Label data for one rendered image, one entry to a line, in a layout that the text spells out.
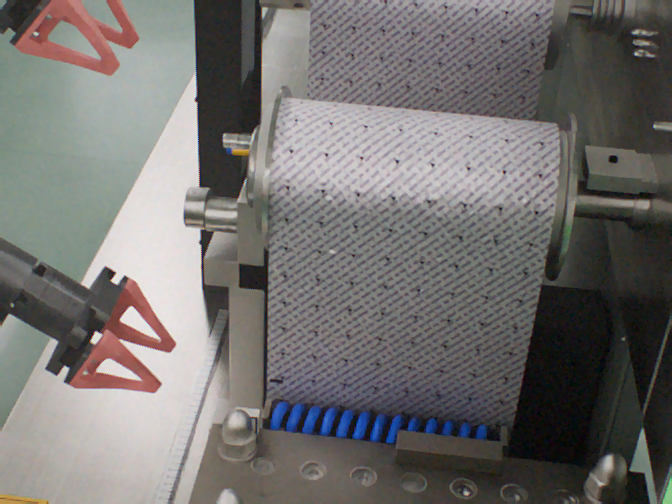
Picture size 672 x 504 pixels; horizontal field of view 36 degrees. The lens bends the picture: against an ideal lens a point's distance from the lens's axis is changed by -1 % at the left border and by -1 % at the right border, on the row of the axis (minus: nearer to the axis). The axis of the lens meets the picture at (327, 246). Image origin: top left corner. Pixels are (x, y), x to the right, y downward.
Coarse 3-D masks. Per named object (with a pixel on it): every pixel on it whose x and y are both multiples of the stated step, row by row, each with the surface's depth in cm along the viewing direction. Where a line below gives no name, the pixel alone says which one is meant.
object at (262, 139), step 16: (560, 144) 87; (256, 160) 87; (560, 160) 86; (256, 176) 87; (560, 176) 86; (256, 192) 88; (560, 192) 85; (256, 208) 89; (560, 208) 86; (256, 224) 91; (560, 224) 86
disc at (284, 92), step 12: (288, 96) 93; (276, 108) 87; (276, 120) 87; (276, 132) 87; (264, 168) 86; (264, 180) 86; (264, 192) 86; (264, 204) 86; (264, 216) 87; (264, 228) 88; (264, 240) 89
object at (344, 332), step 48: (288, 288) 92; (336, 288) 92; (384, 288) 91; (432, 288) 90; (480, 288) 90; (528, 288) 89; (288, 336) 95; (336, 336) 95; (384, 336) 94; (432, 336) 93; (480, 336) 93; (528, 336) 92; (288, 384) 99; (336, 384) 98; (384, 384) 97; (432, 384) 96; (480, 384) 96
